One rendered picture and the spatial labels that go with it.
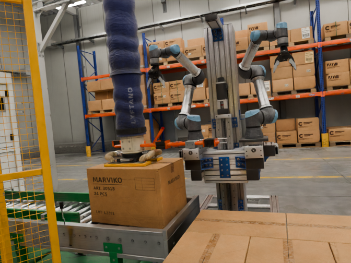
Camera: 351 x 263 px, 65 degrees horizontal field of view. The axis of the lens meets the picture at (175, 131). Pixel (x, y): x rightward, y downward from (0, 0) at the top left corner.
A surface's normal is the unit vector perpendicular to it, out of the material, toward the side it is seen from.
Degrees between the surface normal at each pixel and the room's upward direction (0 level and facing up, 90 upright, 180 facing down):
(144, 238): 90
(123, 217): 90
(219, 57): 90
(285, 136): 90
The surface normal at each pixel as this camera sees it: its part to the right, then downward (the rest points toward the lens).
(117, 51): -0.24, -0.22
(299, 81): -0.32, 0.05
